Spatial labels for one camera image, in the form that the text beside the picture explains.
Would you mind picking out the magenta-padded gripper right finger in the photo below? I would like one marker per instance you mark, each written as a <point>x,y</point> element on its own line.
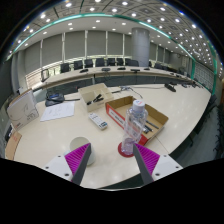
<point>148,159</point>

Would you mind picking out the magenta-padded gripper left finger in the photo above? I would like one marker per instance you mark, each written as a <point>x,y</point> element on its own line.
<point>77,159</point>

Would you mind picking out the clear plastic water bottle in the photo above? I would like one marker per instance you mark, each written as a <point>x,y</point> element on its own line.
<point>133,126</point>

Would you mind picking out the flat round red coaster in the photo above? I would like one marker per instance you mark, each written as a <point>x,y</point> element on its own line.
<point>121,152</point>

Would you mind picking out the black hand tool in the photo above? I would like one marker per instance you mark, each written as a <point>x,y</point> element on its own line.
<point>151,127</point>

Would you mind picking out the open brown box red-edged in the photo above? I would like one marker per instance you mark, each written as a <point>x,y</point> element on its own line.
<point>156,116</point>

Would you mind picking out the white remote control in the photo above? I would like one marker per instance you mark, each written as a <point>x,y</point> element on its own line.
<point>98,121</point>

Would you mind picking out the small black tool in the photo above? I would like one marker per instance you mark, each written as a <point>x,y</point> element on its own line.
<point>96,99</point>

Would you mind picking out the black desk telephone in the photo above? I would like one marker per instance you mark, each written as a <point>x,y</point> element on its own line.
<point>55,99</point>

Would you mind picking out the flat brown cardboard sheet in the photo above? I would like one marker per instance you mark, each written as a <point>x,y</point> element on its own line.
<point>12,146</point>

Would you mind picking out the small open beige box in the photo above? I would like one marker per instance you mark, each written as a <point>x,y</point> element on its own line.
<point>91,91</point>

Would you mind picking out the large white cardboard box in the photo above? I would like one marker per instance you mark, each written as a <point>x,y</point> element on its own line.
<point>22,110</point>

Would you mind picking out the black flat device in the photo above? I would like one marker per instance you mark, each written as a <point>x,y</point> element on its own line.
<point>8,132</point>

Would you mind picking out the black table microphone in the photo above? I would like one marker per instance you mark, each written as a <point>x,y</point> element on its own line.
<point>170,87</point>

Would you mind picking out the long curved conference desk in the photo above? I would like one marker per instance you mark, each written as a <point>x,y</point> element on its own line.
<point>113,73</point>

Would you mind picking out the row of black office chairs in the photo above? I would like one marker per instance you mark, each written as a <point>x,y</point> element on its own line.
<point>100,62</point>

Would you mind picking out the group of ceiling lights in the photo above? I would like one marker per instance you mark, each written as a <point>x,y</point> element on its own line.
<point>98,20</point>

